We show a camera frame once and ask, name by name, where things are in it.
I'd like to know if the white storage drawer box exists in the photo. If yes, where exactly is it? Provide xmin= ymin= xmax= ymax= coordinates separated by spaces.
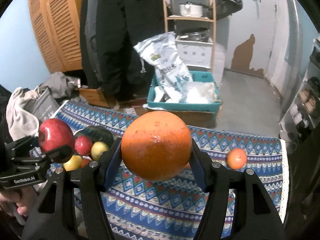
xmin=176 ymin=36 xmax=213 ymax=69

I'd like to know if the light grey towel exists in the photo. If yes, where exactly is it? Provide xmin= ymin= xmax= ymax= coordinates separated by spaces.
xmin=6 ymin=87 xmax=40 ymax=141

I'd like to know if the yellow-green mango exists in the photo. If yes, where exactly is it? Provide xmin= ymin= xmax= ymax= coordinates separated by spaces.
xmin=91 ymin=141 xmax=110 ymax=161

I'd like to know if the wooden shelf unit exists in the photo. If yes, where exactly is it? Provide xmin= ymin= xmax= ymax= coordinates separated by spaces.
xmin=163 ymin=0 xmax=216 ymax=71

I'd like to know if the white cooking pot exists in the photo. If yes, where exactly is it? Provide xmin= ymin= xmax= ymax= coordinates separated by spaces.
xmin=179 ymin=2 xmax=209 ymax=17

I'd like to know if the teal cardboard box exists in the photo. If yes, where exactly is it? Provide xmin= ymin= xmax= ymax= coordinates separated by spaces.
xmin=146 ymin=71 xmax=222 ymax=119

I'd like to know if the dark green glass bowl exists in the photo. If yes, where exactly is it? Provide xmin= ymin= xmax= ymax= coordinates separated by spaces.
xmin=74 ymin=126 xmax=114 ymax=148

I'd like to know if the grey clothes pile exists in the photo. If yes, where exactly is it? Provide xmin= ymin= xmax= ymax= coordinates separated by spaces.
xmin=40 ymin=72 xmax=81 ymax=99

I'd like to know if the grey tote bag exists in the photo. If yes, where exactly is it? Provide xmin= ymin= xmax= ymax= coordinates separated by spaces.
xmin=24 ymin=86 xmax=60 ymax=124

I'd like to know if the grey shoe rack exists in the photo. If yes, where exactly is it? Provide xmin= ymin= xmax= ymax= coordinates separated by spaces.
xmin=279 ymin=38 xmax=319 ymax=142

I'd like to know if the dark bag hanging on shelf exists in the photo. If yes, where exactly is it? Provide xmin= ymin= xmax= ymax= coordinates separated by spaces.
xmin=216 ymin=0 xmax=243 ymax=21

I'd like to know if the wooden louvered closet door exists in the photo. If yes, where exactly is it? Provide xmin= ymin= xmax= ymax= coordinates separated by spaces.
xmin=28 ymin=0 xmax=82 ymax=73

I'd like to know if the black hanging coat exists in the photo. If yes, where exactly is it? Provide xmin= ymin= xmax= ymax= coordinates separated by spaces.
xmin=80 ymin=0 xmax=165 ymax=102

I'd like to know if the large orange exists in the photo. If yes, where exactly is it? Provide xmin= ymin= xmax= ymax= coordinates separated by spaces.
xmin=121 ymin=111 xmax=192 ymax=182

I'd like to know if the red apple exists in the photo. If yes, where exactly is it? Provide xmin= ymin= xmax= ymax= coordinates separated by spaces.
xmin=38 ymin=118 xmax=75 ymax=153
xmin=75 ymin=135 xmax=93 ymax=156

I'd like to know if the metal steamer pot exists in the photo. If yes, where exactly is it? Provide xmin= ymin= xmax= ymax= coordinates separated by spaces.
xmin=180 ymin=27 xmax=209 ymax=42

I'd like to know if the blue patterned tablecloth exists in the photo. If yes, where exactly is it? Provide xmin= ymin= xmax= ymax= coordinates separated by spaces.
xmin=50 ymin=101 xmax=289 ymax=239

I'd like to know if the small orange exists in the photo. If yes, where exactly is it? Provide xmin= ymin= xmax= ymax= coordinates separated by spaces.
xmin=226 ymin=148 xmax=247 ymax=170
xmin=80 ymin=158 xmax=91 ymax=168

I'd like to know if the person's left hand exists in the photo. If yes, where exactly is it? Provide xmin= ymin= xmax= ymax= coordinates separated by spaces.
xmin=1 ymin=187 xmax=37 ymax=217

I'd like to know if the white printed plastic bag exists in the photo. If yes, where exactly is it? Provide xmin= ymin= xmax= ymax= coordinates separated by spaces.
xmin=134 ymin=31 xmax=193 ymax=103

